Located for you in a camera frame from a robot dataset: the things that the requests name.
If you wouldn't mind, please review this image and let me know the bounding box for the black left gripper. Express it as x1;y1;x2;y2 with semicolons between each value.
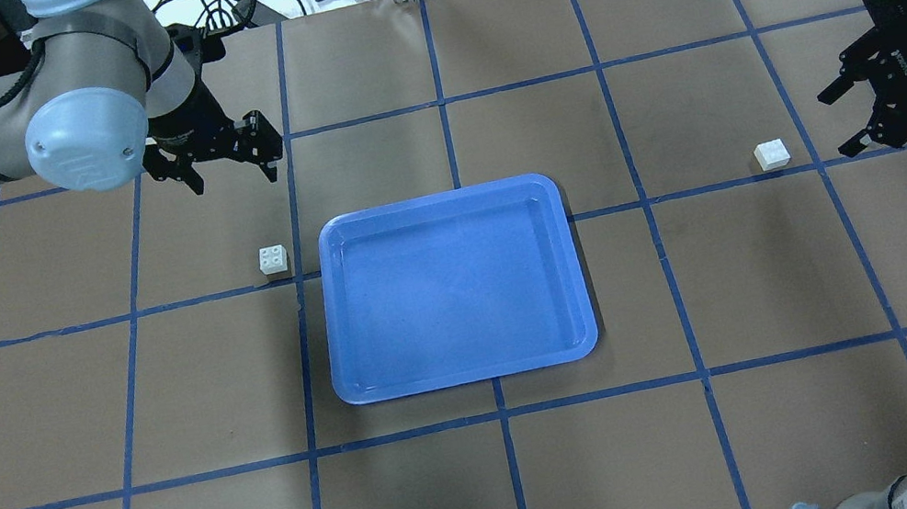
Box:
142;24;284;196

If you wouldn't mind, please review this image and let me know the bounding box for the white block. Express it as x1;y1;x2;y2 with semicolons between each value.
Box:
256;244;293;281
753;138;792;174

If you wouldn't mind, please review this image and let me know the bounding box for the blue plastic tray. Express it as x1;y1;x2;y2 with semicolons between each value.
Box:
318;173;600;405

